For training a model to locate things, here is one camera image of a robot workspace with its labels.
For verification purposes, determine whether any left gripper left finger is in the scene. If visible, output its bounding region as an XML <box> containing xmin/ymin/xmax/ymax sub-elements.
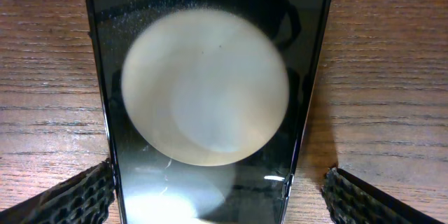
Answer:
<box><xmin>1</xmin><ymin>160</ymin><xmax>115</xmax><ymax>224</ymax></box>

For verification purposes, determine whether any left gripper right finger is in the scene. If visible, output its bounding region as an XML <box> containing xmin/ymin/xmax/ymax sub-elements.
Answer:
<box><xmin>321</xmin><ymin>167</ymin><xmax>442</xmax><ymax>224</ymax></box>

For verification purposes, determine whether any black Samsung Galaxy smartphone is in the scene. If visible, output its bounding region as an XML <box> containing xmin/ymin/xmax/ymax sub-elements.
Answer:
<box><xmin>85</xmin><ymin>0</ymin><xmax>331</xmax><ymax>224</ymax></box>

